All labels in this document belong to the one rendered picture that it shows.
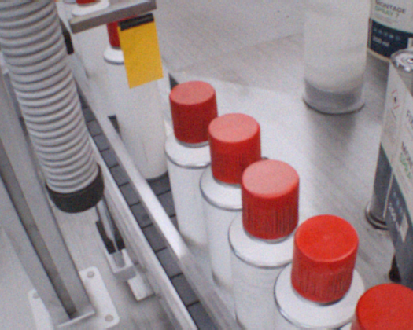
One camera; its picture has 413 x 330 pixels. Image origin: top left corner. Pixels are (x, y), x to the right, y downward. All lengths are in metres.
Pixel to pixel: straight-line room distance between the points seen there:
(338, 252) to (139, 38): 0.23
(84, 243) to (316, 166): 0.29
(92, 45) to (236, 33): 0.43
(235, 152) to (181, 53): 0.67
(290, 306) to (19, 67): 0.18
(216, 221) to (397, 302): 0.16
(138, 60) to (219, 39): 0.61
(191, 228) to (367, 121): 0.35
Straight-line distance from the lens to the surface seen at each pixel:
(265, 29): 1.04
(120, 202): 0.59
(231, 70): 0.79
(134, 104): 0.54
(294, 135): 0.65
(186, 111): 0.35
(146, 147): 0.57
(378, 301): 0.23
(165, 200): 0.58
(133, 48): 0.40
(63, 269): 0.49
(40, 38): 0.24
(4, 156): 0.41
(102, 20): 0.38
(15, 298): 0.60
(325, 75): 0.67
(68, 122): 0.26
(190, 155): 0.37
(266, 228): 0.29
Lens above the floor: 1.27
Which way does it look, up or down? 40 degrees down
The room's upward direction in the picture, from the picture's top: 7 degrees counter-clockwise
